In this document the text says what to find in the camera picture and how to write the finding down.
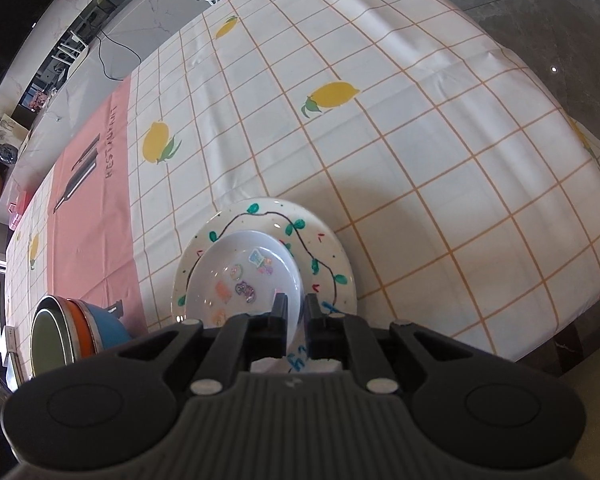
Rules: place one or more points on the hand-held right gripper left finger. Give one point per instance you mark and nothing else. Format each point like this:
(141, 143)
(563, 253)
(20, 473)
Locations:
(280, 312)

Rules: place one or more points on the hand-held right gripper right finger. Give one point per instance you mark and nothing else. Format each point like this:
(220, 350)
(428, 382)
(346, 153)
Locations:
(311, 312)

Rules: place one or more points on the small plate with stickers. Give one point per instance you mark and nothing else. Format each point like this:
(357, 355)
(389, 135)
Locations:
(240, 265)

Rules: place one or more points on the white fruit-painted plate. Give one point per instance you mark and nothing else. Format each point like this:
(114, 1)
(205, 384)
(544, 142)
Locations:
(325, 240)

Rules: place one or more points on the blue bowl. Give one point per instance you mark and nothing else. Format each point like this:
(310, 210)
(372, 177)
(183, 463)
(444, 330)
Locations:
(107, 330)

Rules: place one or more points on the steel bowl with orange outside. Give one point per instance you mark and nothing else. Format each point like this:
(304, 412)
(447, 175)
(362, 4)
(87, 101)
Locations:
(84, 332)

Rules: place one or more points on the green ceramic bowl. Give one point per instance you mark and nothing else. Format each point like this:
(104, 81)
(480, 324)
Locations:
(52, 340)

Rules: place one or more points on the checked lemon-print tablecloth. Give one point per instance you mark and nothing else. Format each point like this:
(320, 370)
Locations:
(380, 185)

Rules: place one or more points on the dark wooden table leg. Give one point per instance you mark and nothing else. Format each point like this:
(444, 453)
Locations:
(570, 347)

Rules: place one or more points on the pink plastic basket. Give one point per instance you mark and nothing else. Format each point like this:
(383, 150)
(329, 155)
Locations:
(17, 207)

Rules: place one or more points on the white greeting card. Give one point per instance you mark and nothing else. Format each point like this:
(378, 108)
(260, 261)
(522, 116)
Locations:
(7, 127)

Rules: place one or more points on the white router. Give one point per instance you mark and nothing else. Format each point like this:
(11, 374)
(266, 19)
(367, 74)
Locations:
(65, 52)

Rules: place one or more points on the black flat television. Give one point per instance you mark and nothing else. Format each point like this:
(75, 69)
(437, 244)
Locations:
(20, 0)

